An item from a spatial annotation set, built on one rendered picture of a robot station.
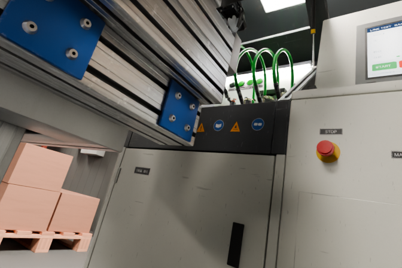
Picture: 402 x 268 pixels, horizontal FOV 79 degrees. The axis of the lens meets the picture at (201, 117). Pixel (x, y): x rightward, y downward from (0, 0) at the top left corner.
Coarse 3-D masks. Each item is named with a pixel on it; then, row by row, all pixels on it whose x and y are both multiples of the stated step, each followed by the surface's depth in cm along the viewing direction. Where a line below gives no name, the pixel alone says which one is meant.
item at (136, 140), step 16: (208, 112) 85; (224, 112) 81; (240, 112) 77; (256, 112) 74; (272, 112) 71; (208, 128) 82; (224, 128) 79; (272, 128) 69; (144, 144) 98; (208, 144) 80; (224, 144) 76; (240, 144) 73; (256, 144) 70
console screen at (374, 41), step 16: (400, 16) 94; (368, 32) 96; (384, 32) 93; (400, 32) 89; (368, 48) 92; (384, 48) 88; (400, 48) 85; (368, 64) 88; (384, 64) 84; (400, 64) 81; (368, 80) 84; (384, 80) 81
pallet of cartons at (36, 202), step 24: (24, 144) 202; (24, 168) 199; (48, 168) 214; (0, 192) 193; (24, 192) 199; (48, 192) 213; (72, 192) 269; (0, 216) 186; (24, 216) 198; (48, 216) 212; (72, 216) 232; (0, 240) 182; (24, 240) 220; (48, 240) 210
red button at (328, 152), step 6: (318, 144) 57; (324, 144) 56; (330, 144) 55; (318, 150) 56; (324, 150) 55; (330, 150) 55; (336, 150) 57; (318, 156) 59; (324, 156) 58; (330, 156) 57; (336, 156) 57; (330, 162) 57
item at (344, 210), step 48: (336, 48) 101; (336, 96) 63; (384, 96) 56; (288, 144) 65; (336, 144) 58; (384, 144) 53; (288, 192) 60; (336, 192) 54; (384, 192) 49; (288, 240) 56; (336, 240) 51; (384, 240) 46
